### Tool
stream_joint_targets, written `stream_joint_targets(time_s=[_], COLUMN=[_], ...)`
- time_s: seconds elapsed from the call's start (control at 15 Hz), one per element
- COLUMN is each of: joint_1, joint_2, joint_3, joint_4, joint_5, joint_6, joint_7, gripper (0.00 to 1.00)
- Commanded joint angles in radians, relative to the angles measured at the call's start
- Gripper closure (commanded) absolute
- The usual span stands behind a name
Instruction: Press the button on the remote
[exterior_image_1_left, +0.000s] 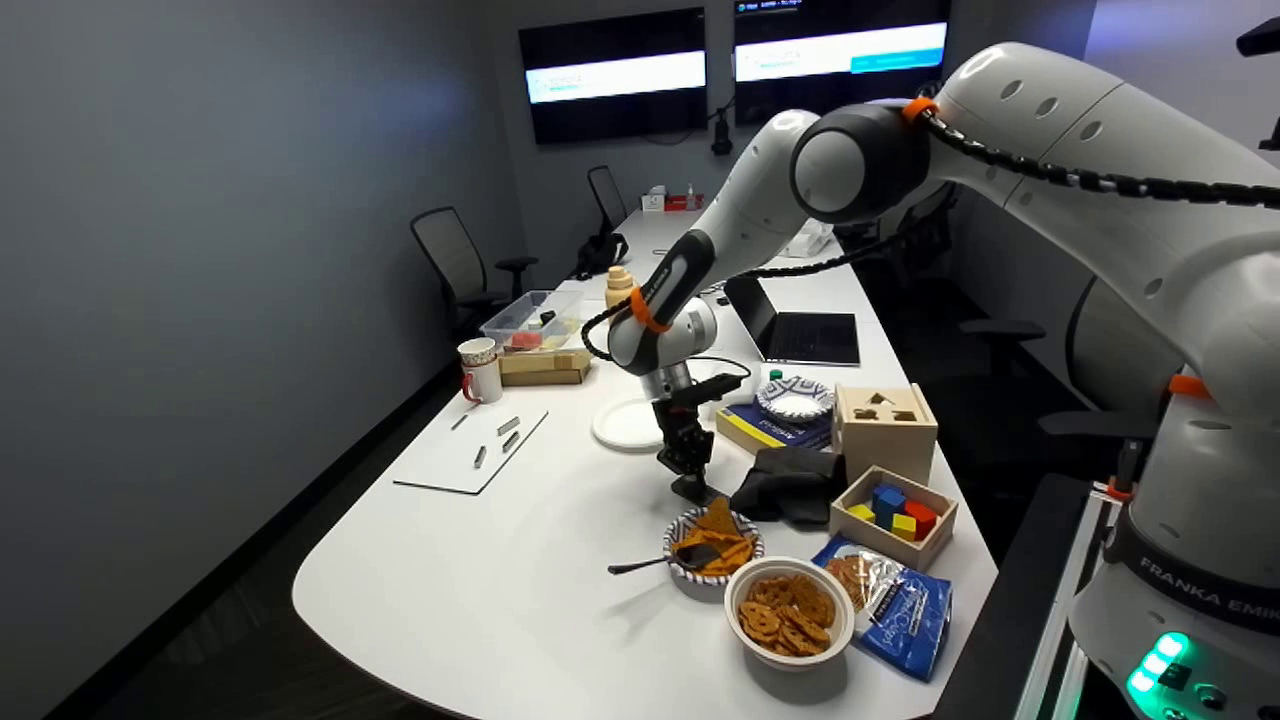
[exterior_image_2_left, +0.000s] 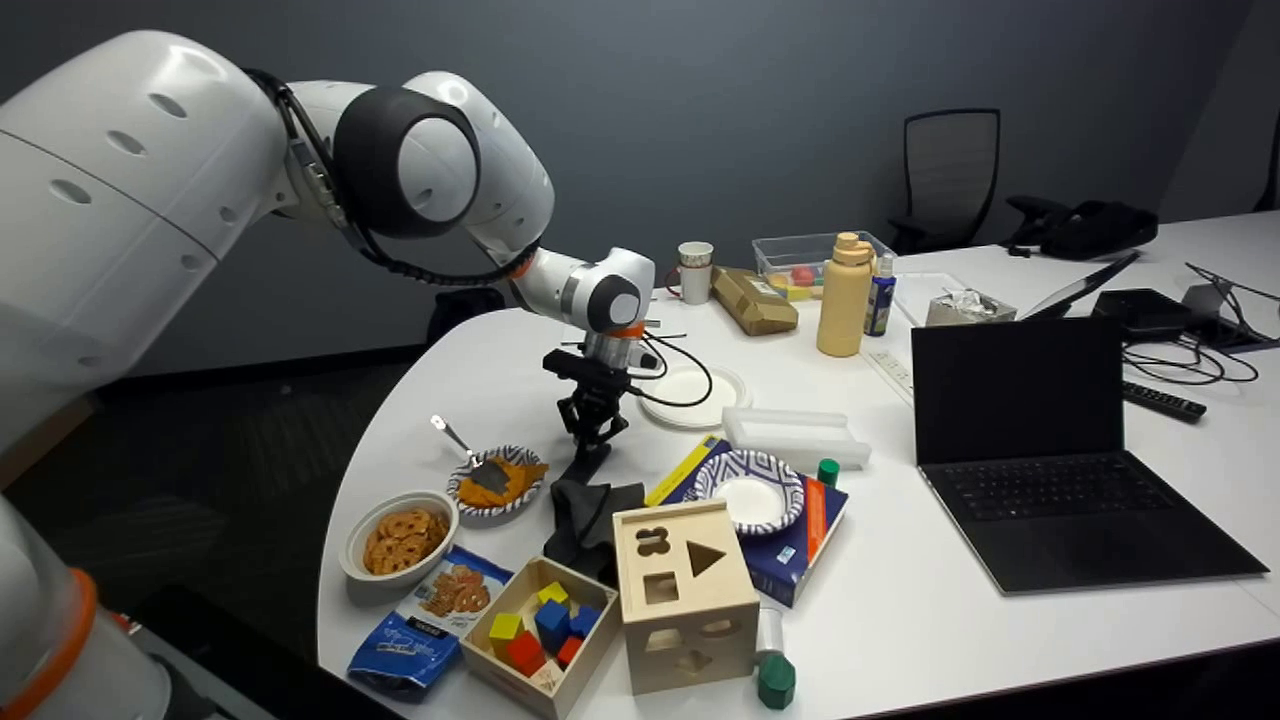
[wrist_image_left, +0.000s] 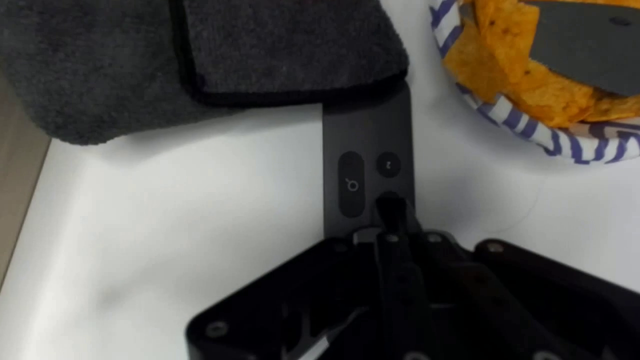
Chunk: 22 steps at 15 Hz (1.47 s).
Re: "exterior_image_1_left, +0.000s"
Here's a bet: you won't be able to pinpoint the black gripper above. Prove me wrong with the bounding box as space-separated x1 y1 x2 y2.
646 354 719 506

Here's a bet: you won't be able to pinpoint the plain white plate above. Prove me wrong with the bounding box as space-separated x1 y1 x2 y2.
587 391 670 461

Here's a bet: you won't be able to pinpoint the blue book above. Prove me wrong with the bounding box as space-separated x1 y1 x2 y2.
715 397 840 464

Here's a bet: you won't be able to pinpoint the patterned bowl of orange chips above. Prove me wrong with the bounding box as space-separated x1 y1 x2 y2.
666 492 766 601

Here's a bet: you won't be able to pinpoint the black spoon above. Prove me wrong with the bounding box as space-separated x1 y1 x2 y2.
605 535 723 579

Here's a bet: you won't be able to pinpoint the black crumpled cloth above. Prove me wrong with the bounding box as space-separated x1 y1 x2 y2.
729 443 847 527

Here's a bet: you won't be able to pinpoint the blue patterned paper plate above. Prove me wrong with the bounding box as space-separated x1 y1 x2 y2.
752 373 840 429

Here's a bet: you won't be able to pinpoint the brown cracker box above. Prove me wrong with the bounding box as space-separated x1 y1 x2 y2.
495 342 597 391

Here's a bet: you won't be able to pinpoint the black laptop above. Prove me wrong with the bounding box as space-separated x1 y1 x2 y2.
723 267 865 367

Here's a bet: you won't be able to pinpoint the white bowl of pretzels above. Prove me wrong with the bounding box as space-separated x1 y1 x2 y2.
719 553 860 675

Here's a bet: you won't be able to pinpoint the clear snack bag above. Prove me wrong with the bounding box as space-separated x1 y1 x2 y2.
809 530 909 620

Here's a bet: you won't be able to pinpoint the wooden shape sorter box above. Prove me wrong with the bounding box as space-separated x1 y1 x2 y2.
833 379 945 488

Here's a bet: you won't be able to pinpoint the clear plastic container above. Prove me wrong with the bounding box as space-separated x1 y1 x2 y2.
477 286 571 354

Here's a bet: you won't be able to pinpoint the paper cup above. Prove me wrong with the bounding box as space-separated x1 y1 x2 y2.
452 331 510 407

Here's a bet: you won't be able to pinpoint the black bag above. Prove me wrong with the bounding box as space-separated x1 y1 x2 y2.
571 224 631 284

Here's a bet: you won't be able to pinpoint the open wooden block box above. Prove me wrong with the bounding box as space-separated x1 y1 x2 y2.
826 461 964 575

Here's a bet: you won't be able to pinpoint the small white board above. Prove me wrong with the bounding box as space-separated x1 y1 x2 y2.
390 403 554 499

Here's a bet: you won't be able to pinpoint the small items on far table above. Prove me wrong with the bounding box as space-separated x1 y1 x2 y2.
637 181 710 219

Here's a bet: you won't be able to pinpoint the blue snack bag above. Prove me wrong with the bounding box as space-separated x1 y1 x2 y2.
853 563 960 687

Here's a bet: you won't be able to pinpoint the dark office chair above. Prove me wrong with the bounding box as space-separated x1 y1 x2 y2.
586 160 631 231

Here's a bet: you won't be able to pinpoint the black mesh office chair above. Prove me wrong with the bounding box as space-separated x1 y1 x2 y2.
407 203 539 338

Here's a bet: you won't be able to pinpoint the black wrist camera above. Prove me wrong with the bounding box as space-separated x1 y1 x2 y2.
684 367 747 407

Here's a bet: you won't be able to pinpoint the wall monitor with white bar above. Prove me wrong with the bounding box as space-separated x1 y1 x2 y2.
516 9 712 148

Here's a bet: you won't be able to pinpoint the metal stand frame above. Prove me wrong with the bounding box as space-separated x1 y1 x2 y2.
1013 476 1139 720

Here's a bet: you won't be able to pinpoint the wall monitor with blue bar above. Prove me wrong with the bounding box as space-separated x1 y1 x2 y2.
729 0 960 128

